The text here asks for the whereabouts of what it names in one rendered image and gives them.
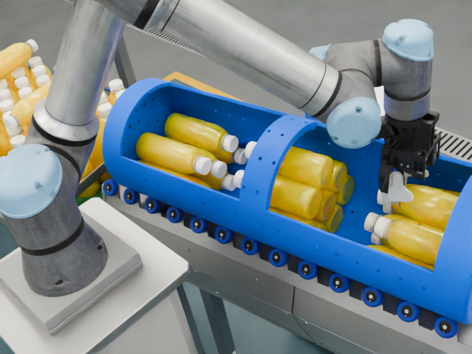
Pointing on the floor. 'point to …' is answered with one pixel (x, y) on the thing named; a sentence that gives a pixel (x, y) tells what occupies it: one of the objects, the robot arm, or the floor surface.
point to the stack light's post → (126, 72)
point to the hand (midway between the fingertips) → (392, 192)
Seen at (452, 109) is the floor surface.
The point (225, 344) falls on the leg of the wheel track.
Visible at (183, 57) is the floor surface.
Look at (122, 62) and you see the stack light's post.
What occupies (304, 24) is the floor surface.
